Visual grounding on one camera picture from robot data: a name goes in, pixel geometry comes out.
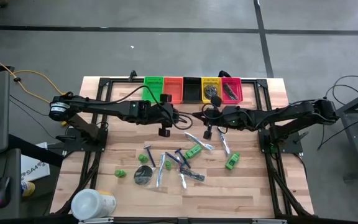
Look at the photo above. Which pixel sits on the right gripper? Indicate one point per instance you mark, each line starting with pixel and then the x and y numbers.
pixel 219 119

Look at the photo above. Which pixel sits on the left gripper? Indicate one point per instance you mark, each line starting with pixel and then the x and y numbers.
pixel 165 115

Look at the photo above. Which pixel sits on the round black item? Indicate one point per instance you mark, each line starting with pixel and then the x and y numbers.
pixel 143 175
pixel 210 91

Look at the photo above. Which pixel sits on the toothbrush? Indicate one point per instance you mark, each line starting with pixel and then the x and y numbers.
pixel 198 141
pixel 182 180
pixel 224 143
pixel 160 169

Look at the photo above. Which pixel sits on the long black comb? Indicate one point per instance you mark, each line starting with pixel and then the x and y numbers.
pixel 227 90

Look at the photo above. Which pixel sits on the green Pert shampoo bottle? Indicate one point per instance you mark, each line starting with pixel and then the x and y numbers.
pixel 232 160
pixel 120 173
pixel 168 165
pixel 143 158
pixel 193 151

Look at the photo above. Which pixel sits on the blue disposable razor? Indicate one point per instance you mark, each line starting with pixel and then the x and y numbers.
pixel 150 155
pixel 182 158
pixel 172 157

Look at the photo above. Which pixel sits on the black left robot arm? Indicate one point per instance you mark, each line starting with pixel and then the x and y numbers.
pixel 104 109

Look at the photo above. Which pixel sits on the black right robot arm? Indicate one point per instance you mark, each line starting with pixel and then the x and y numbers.
pixel 291 113

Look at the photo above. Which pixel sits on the orange plastic basket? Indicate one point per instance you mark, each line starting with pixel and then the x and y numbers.
pixel 173 91

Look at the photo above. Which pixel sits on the black plastic basket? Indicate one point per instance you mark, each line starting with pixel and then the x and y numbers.
pixel 192 91

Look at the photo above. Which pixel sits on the yellow plastic basket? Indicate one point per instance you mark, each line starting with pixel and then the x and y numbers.
pixel 212 81

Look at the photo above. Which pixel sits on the green plastic basket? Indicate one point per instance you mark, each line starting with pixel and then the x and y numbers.
pixel 153 93

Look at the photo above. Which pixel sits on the red plastic basket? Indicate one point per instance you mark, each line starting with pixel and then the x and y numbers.
pixel 236 84

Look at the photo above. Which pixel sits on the white wipes canister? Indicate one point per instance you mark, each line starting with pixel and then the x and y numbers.
pixel 89 205

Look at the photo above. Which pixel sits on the white cardboard box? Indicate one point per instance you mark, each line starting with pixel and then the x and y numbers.
pixel 34 171

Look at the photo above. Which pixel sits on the black metal side stand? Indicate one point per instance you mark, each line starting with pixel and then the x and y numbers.
pixel 357 140

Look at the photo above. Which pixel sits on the yellow capped bottle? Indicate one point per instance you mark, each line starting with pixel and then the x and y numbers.
pixel 28 188

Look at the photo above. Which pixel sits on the dark grey side desk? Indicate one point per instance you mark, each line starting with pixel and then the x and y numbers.
pixel 12 168

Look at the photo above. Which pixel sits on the black computer mouse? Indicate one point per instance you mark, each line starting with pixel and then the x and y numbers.
pixel 0 189

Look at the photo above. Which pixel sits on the black metal table frame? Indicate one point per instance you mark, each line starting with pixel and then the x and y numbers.
pixel 126 81

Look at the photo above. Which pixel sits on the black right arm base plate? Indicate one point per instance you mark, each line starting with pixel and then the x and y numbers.
pixel 291 146

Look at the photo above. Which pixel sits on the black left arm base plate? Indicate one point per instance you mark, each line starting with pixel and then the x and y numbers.
pixel 73 143

